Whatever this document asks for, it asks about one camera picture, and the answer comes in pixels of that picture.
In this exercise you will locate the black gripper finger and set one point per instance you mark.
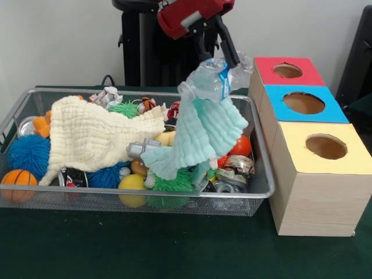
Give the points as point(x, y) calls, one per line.
point(202, 43)
point(228, 43)

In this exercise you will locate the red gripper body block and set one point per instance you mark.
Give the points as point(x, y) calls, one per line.
point(192, 9)

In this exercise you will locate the light blue waffle cloth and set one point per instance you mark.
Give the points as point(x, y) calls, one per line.
point(203, 131)

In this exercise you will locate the cream waffle cloth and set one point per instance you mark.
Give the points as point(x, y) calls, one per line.
point(87, 136)

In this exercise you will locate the shallow clear mesh bin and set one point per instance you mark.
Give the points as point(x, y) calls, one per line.
point(87, 200)

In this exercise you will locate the red ball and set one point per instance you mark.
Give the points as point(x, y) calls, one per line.
point(240, 146)

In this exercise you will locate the grey metal toy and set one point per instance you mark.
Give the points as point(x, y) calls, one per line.
point(142, 148)

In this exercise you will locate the black flat panel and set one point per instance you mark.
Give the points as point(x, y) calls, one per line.
point(357, 58)

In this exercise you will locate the large green spiky ball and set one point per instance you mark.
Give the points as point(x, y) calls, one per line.
point(168, 186)

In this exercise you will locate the green cloth side table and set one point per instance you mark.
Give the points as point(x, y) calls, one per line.
point(363, 110)

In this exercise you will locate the yellow ball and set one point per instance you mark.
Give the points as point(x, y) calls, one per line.
point(132, 186)

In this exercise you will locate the orange plastic toy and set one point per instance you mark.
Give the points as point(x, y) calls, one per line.
point(42, 125)

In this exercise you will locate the blue spiky ball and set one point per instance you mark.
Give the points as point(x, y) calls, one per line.
point(28, 156)

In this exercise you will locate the dark green table cloth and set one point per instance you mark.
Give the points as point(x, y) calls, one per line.
point(174, 250)

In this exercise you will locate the orange basketball toy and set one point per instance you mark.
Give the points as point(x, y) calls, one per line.
point(18, 183)

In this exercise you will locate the black pedestal stand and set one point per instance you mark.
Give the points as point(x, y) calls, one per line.
point(145, 52)

